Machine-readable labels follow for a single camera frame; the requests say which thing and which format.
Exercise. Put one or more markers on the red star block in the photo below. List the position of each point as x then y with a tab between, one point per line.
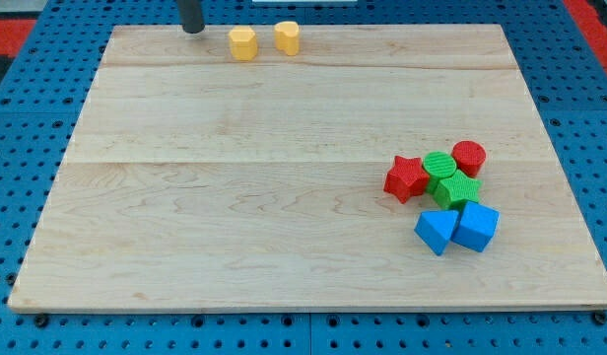
406	178

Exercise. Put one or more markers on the light wooden board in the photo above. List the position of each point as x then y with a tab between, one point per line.
197	184

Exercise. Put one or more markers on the green cylinder block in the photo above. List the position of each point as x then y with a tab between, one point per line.
438	165

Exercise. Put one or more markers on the blue triangle block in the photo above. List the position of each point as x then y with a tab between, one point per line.
435	229

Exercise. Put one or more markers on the yellow heart block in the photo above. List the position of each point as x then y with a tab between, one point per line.
287	37

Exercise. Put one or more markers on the yellow hexagon block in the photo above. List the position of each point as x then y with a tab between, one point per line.
243	43

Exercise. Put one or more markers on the green star block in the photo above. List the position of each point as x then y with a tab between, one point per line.
455	191

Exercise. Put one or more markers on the red cylinder block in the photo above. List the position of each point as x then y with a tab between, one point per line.
469	156

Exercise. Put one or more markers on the blue cube block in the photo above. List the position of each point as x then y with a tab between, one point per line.
476	227

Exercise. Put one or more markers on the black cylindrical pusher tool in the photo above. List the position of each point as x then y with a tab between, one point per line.
191	16

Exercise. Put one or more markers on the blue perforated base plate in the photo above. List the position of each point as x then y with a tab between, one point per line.
44	90

